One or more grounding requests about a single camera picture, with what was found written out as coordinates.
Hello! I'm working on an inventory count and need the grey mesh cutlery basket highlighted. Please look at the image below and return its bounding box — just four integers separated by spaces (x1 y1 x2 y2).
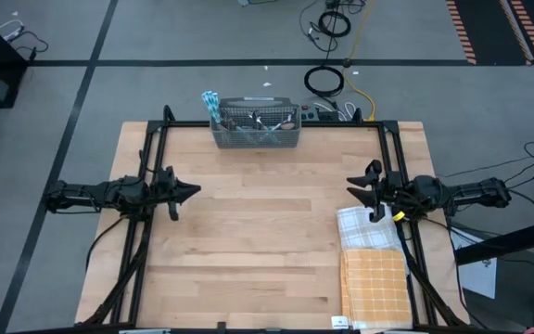
210 96 303 150

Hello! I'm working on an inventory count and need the yellow cable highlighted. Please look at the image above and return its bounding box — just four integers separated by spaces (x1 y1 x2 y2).
344 0 377 122

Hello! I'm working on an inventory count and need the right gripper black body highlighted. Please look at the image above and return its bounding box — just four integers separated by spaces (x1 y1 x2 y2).
369 159 410 225

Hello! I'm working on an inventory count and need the thin black floor cable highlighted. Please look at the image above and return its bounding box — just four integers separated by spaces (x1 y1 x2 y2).
14 30 49 60

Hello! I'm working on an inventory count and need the thin black cable white plug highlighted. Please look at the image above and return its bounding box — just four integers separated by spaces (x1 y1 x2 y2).
299 0 340 53

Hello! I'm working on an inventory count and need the small black cable coil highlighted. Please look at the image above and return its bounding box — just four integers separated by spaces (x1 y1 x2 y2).
317 9 352 39

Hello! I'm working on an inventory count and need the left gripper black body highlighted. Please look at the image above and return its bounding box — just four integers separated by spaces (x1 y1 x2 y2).
154 165 182 223

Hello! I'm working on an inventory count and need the black orange-striped floor mat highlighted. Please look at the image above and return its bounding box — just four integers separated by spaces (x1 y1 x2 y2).
445 0 534 67

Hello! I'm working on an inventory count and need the large black cable coil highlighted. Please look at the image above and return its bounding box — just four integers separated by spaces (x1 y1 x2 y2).
304 65 346 98

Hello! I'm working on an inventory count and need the white plaid cloth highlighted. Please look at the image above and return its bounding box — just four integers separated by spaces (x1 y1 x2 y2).
336 203 411 276

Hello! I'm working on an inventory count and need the white cable bundle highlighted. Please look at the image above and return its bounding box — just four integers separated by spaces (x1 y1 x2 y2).
0 19 25 42

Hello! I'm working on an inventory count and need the orange plaid cloth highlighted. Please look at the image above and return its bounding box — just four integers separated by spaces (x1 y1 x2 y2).
339 248 414 331

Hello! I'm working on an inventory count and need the white paper sheet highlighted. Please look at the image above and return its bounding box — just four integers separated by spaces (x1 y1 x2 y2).
450 226 499 301

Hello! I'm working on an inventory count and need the grey power strip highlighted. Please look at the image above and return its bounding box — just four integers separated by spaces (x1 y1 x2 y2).
299 104 320 122

